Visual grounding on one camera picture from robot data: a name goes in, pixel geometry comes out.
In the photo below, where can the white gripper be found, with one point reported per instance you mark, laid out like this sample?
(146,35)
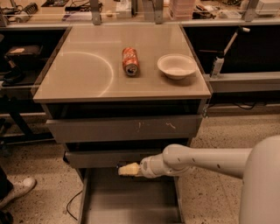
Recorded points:
(146,167)

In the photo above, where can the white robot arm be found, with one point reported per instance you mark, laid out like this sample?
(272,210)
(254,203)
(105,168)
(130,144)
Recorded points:
(258,168)

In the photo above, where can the open grey bottom drawer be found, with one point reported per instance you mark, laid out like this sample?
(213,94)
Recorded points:
(108,198)

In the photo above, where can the grey top drawer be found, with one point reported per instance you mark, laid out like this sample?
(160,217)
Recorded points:
(124,128)

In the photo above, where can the grey middle drawer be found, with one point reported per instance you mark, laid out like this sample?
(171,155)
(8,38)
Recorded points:
(107,158)

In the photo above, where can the grey drawer cabinet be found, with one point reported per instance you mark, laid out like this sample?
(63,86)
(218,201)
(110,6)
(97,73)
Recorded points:
(87,80)

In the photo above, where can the white bowl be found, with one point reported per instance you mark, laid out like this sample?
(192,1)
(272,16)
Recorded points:
(177,66)

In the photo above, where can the orange soda can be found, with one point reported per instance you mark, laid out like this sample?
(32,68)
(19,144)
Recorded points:
(130,63)

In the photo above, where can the white sneaker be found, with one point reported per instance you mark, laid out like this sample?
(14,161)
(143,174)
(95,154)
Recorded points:
(10,192)

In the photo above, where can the dark flat box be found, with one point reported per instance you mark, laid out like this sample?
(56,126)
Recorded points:
(25,50)

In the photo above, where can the pink stacked trays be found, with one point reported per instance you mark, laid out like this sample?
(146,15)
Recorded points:
(181,9)

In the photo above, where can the black coiled spring tool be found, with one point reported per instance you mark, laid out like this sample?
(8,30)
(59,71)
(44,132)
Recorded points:
(26,13)

